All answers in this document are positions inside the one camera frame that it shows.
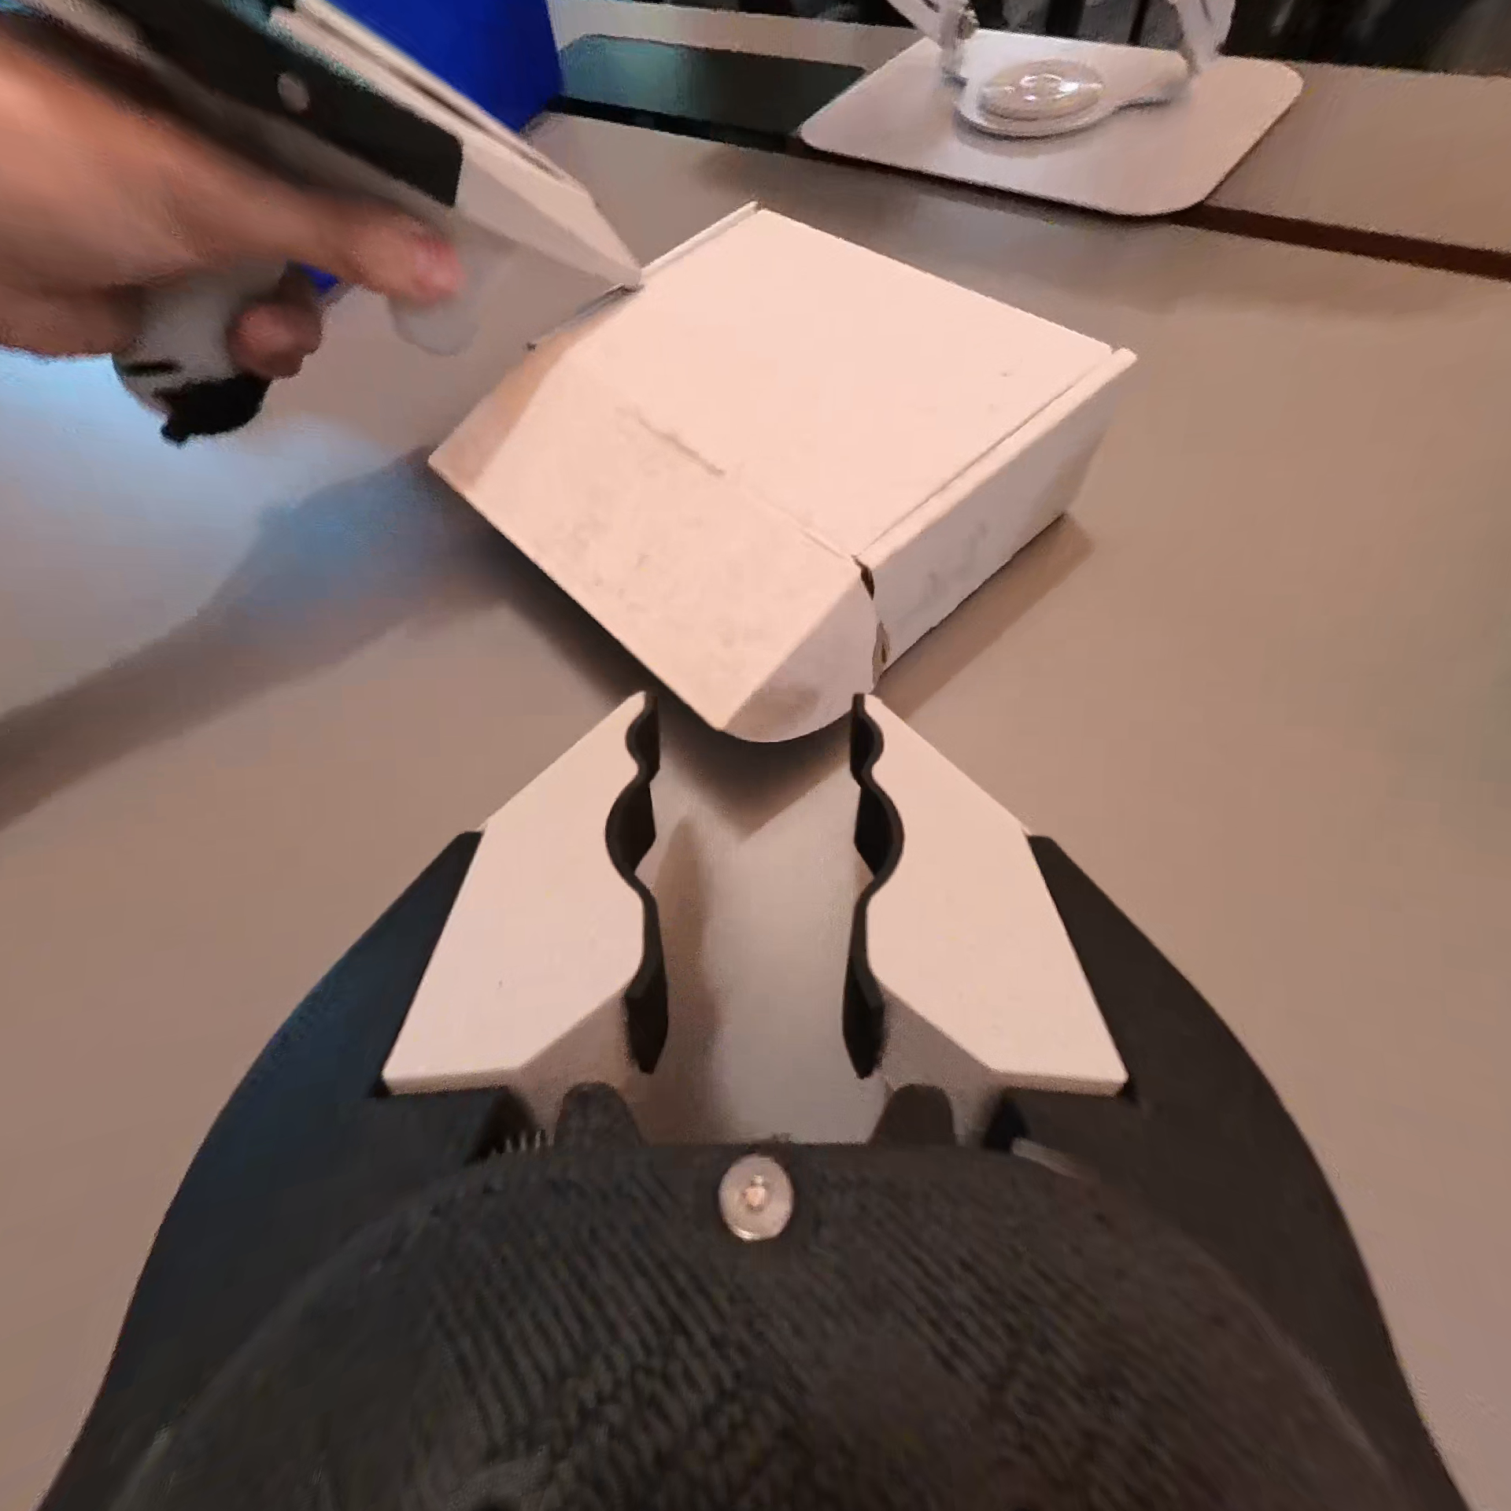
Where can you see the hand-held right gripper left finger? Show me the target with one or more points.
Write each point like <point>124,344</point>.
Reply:
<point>520,945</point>

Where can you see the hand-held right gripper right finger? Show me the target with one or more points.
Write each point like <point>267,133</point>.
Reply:
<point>991,945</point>

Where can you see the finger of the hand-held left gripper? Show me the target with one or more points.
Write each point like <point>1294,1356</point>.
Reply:
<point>531,223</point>
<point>472,130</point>

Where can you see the white cardboard mailer box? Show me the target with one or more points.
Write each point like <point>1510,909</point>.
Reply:
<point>803,412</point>

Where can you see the grey desk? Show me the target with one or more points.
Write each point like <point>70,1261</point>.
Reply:
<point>1240,590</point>
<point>1393,153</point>

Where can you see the white stand base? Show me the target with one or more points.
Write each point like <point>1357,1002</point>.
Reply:
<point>1180,130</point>

